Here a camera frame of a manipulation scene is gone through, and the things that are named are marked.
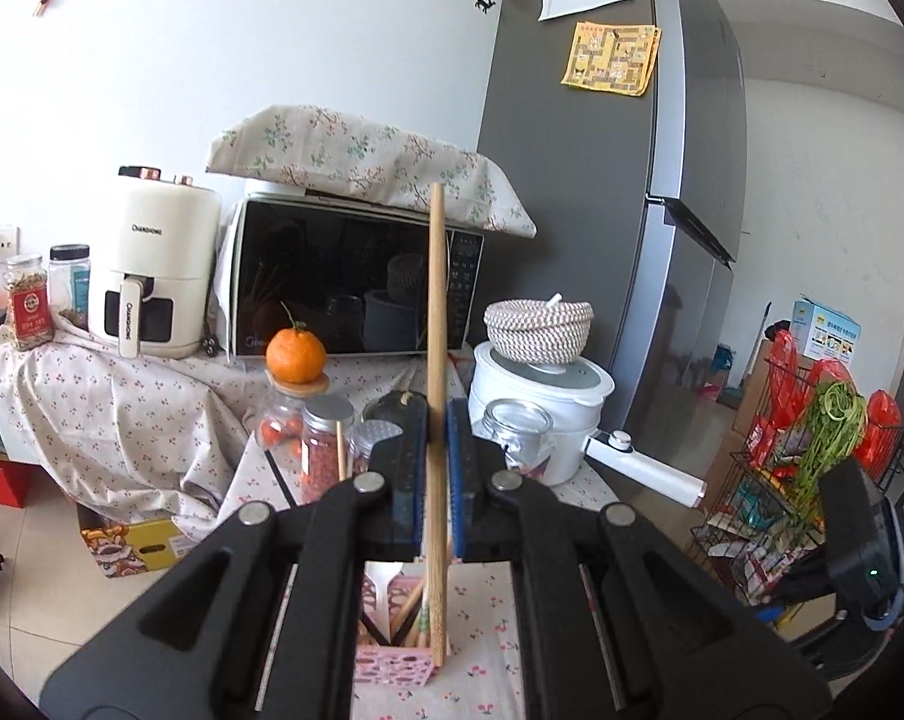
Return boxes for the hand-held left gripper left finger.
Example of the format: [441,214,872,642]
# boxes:
[39,397,430,720]

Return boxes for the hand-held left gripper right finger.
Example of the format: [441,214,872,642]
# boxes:
[444,397,836,720]

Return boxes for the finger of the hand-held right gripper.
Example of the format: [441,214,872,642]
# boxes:
[753,561,845,626]

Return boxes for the white plastic spoon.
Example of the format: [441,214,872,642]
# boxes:
[362,562,406,627]

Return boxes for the brown wooden chopstick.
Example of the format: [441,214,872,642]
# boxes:
[396,581,424,647]

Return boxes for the black chopstick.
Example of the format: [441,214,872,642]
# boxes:
[360,604,397,647]

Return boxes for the pink perforated utensil holder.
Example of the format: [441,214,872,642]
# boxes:
[354,574,453,689]

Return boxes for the spice jar with red contents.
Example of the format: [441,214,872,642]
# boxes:
[351,420,402,477]
[300,395,355,505]

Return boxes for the clear jar with purple label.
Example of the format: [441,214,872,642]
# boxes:
[484,399,556,485]

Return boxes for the green squash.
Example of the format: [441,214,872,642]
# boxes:
[362,392,409,425]

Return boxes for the red plastic bag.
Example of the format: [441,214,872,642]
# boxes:
[763,328,858,470]
[853,388,903,482]

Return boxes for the green leafy vegetables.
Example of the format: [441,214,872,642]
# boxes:
[786,381,869,511]

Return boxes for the cherry print tablecloth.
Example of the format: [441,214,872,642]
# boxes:
[0,319,273,541]
[223,352,625,720]

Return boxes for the glass jar with wooden lid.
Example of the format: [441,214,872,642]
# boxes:
[255,379,333,458]

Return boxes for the white electric pot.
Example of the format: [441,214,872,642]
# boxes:
[468,341,707,511]

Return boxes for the orange tangerine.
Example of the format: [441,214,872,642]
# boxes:
[266,304,327,385]

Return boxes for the blue and white box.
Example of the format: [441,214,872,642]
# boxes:
[792,298,863,361]

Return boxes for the black microwave oven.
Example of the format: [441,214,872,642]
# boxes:
[227,191,487,359]

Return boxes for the yellow printed cardboard box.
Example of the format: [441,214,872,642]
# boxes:
[77,502,207,580]

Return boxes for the grey refrigerator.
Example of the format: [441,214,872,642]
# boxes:
[474,0,749,451]

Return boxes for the floral dust cover cloth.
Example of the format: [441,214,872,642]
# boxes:
[204,103,537,239]

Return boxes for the cream air fryer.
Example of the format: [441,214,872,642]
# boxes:
[88,165,223,361]

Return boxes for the jar with black lid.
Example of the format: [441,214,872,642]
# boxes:
[48,244,93,331]

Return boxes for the jar with red label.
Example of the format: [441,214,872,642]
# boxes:
[2,253,54,352]

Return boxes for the yellow printed paper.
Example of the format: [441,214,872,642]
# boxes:
[559,20,661,98]

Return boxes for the black wire rack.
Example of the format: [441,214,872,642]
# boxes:
[690,360,903,605]

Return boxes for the woven rope basket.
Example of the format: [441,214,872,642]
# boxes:
[484,298,594,367]

